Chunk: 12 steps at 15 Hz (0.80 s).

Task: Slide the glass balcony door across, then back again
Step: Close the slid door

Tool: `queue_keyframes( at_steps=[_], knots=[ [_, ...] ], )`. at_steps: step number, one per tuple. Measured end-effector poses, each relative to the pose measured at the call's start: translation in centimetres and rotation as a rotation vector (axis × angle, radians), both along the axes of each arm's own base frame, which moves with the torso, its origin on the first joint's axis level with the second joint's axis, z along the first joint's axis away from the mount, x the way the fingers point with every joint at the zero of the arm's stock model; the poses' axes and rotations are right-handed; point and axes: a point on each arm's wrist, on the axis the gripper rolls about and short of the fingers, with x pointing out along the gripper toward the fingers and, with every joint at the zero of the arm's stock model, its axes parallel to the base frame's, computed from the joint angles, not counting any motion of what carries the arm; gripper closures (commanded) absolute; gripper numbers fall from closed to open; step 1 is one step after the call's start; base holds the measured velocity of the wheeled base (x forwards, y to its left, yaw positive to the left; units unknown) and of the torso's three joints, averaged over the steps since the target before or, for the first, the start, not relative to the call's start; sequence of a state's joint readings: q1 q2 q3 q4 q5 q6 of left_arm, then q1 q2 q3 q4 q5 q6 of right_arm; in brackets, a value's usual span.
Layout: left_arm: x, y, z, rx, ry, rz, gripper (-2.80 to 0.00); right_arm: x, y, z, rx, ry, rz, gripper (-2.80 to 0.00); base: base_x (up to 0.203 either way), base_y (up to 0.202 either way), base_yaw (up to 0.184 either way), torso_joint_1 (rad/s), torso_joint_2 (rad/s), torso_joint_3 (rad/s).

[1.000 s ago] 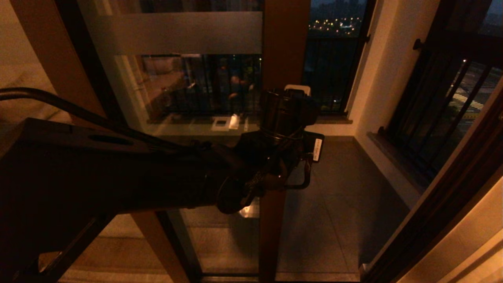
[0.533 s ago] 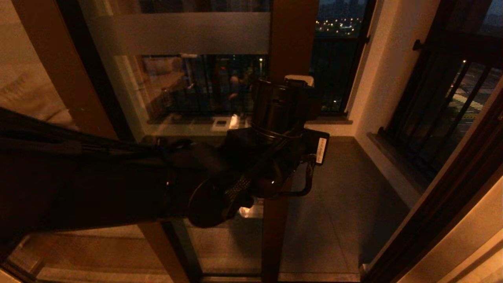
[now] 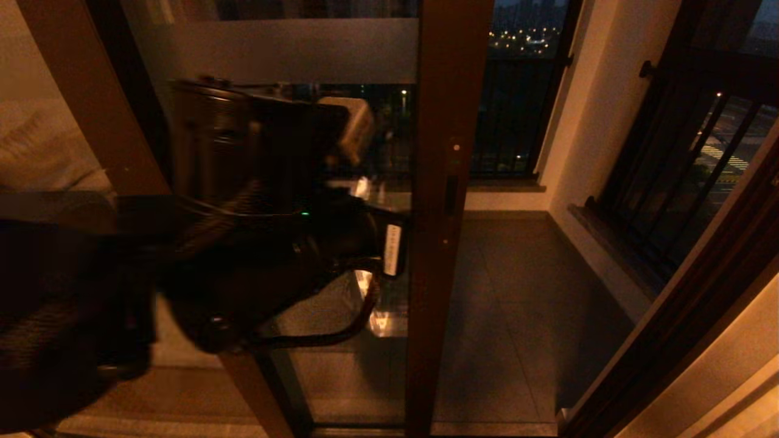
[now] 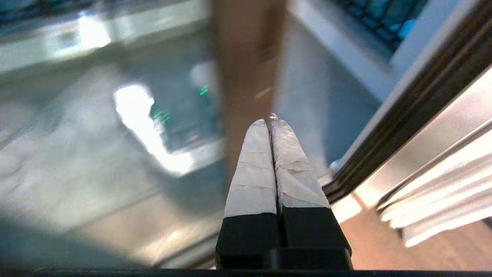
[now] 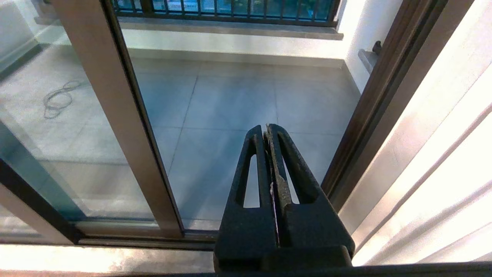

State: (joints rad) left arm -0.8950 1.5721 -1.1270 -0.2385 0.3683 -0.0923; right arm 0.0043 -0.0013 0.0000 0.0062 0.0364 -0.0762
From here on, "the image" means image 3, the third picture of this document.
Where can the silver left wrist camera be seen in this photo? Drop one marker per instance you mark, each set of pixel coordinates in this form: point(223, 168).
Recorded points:
point(356, 128)

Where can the brown framed fixed glass panel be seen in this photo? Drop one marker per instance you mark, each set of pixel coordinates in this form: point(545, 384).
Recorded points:
point(85, 79)

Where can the long black metal balcony railing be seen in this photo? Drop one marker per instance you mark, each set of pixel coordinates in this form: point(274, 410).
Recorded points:
point(517, 121)

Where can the short grey stone window sill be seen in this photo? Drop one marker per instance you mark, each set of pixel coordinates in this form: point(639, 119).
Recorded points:
point(614, 249)

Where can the dark brown door jamb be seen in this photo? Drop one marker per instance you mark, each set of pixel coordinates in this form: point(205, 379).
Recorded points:
point(700, 304)

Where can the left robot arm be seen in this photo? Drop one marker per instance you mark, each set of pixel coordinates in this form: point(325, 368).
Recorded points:
point(213, 213)

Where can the brown framed sliding glass door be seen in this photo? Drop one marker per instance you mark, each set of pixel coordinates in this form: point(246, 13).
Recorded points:
point(450, 73)

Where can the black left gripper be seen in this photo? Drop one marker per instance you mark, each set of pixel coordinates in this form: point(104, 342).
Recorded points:
point(359, 237)

